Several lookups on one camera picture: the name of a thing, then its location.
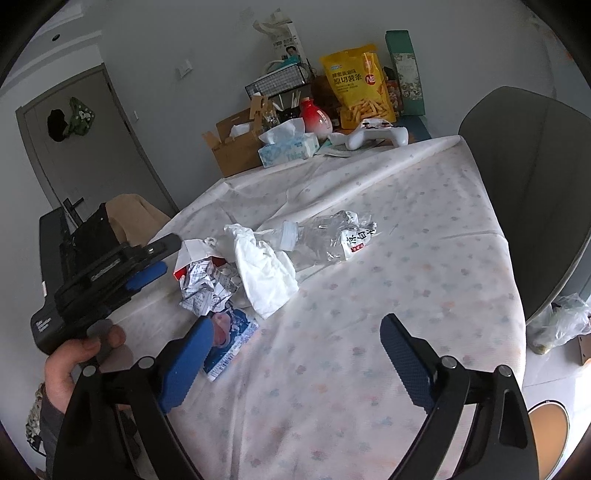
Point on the crushed clear plastic bottle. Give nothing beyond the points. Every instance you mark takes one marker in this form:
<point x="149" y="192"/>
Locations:
<point x="323" y="240"/>

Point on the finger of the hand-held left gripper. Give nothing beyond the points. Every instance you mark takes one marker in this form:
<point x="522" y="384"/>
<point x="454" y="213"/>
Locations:
<point x="154" y="247"/>
<point x="145" y="277"/>

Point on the open cardboard box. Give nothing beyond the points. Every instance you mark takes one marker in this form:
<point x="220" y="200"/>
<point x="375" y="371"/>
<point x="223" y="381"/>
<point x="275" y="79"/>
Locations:
<point x="231" y="157"/>

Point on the tall white carton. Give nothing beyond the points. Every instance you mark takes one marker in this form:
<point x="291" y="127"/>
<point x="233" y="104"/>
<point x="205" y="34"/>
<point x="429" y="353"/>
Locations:
<point x="288" y="41"/>

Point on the white tissue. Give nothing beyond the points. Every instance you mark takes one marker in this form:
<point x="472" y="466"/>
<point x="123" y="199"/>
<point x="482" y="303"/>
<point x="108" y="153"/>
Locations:
<point x="263" y="277"/>

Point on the yellow snack bag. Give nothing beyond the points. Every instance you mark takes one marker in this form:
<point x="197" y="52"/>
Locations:
<point x="355" y="83"/>

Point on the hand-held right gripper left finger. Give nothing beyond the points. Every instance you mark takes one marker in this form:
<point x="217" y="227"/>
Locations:
<point x="184" y="364"/>

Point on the grey door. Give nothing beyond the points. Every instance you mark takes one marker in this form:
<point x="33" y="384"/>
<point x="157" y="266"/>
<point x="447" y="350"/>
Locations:
<point x="115" y="152"/>

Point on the person's left hand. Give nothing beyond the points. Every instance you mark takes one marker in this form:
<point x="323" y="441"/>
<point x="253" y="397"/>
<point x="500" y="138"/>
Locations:
<point x="64" y="364"/>

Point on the blue and white wrapper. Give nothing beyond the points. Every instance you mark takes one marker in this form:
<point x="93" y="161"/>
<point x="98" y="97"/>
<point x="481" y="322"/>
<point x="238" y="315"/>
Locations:
<point x="235" y="332"/>

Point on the red and white vase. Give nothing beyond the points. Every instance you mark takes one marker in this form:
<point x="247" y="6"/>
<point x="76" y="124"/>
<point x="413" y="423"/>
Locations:
<point x="316" y="120"/>

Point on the clear plastic bag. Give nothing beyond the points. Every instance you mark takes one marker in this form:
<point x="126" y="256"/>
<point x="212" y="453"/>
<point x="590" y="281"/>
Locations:
<point x="558" y="323"/>

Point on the black bag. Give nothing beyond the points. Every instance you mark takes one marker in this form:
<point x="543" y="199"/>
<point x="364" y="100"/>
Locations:
<point x="97" y="228"/>

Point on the blue tissue box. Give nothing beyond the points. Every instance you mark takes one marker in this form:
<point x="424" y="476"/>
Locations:
<point x="286" y="150"/>

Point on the tall green box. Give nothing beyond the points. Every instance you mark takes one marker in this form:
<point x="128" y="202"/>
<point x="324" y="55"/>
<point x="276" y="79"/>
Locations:
<point x="406" y="69"/>

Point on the white light switch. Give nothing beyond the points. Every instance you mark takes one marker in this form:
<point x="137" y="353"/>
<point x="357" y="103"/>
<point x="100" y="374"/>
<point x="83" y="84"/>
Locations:
<point x="184" y="68"/>

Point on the blue flat box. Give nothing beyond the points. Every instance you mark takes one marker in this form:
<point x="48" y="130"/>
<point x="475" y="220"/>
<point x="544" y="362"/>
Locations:
<point x="418" y="127"/>

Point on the white patterned tablecloth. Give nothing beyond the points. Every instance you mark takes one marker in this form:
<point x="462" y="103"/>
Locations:
<point x="346" y="277"/>

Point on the person's left forearm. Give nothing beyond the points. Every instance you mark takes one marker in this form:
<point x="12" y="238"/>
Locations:
<point x="44" y="424"/>

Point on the small cardboard box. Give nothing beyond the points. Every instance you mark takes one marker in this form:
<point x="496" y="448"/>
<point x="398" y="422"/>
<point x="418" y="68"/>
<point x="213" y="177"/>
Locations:
<point x="582" y="348"/>

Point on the grey chair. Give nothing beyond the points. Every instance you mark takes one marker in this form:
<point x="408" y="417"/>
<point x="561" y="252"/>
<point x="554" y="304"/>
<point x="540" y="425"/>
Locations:
<point x="531" y="184"/>

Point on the beige chair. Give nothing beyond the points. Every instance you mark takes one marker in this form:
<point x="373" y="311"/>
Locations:
<point x="138" y="212"/>

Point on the white game controller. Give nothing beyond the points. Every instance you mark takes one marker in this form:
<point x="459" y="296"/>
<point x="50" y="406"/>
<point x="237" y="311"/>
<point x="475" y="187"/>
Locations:
<point x="378" y="136"/>

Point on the black hanging hat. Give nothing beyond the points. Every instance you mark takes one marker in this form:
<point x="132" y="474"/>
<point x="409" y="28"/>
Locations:
<point x="57" y="124"/>

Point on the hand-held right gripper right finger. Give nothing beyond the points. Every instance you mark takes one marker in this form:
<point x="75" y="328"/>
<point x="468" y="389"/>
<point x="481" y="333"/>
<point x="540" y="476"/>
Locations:
<point x="406" y="364"/>

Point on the red and white carton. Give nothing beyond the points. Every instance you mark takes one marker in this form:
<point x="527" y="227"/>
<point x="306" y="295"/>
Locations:
<point x="194" y="251"/>

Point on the green hanging plush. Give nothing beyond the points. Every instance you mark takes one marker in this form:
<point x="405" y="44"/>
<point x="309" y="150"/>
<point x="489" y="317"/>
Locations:
<point x="81" y="115"/>

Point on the printed paper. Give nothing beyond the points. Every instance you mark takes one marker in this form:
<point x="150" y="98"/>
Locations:
<point x="203" y="286"/>

